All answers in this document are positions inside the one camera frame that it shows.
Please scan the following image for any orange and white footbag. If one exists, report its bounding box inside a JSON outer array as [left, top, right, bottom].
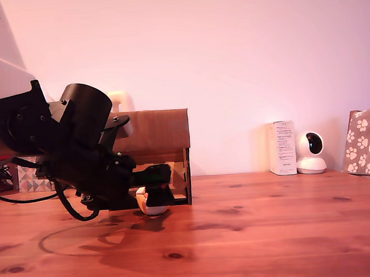
[[135, 185, 171, 218]]

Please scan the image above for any cardboard dice tower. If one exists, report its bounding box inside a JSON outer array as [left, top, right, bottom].
[[108, 107, 194, 211]]

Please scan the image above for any cream electric kettle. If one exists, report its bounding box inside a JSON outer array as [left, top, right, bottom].
[[106, 90, 137, 140]]

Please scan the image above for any geometric print tissue box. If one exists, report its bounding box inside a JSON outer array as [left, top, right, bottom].
[[17, 154, 57, 194]]

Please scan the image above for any white printed carton box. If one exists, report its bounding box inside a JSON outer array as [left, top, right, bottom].
[[266, 120, 298, 177]]

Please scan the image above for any paw print fabric bag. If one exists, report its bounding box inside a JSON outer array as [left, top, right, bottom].
[[339, 107, 370, 180]]

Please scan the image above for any black looping cable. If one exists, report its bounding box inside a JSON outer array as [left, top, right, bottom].
[[51, 176, 102, 224]]

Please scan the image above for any small white round camera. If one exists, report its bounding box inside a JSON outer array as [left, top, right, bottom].
[[294, 130, 328, 175]]

